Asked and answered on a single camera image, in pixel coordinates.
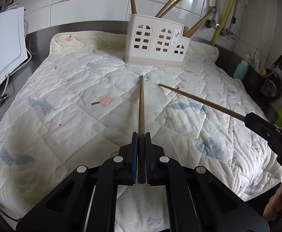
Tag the red handle water valve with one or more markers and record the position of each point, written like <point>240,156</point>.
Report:
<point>212,24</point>

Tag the black utensil pot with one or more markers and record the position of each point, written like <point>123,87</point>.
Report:
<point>266,87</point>

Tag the white rice spoon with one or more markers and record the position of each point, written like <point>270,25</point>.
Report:
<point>257,60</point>

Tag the right metal water valve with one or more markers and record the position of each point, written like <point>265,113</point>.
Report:
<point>228,34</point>

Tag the black handled knife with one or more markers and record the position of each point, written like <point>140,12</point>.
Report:
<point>278,63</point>

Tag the yellow gas pipe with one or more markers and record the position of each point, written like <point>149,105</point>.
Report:
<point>223,21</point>

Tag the white plastic utensil holder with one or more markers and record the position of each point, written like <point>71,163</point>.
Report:
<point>154,41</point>

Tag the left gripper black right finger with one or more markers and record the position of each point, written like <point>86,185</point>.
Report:
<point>149,158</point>

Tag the teal soap bottle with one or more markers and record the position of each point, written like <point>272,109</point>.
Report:
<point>241,70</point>

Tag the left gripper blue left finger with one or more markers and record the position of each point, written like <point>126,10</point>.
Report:
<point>134,154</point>

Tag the person's right hand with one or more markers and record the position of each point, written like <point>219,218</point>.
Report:
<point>274,206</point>

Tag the white quilted mat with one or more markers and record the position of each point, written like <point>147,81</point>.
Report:
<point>65,144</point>

